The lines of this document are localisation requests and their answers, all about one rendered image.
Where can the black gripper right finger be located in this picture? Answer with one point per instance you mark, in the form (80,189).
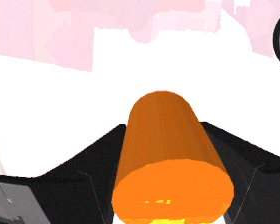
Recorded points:
(255,175)

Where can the orange knob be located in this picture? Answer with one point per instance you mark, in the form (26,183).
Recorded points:
(169,171)

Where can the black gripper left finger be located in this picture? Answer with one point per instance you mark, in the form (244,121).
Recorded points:
(78,191)

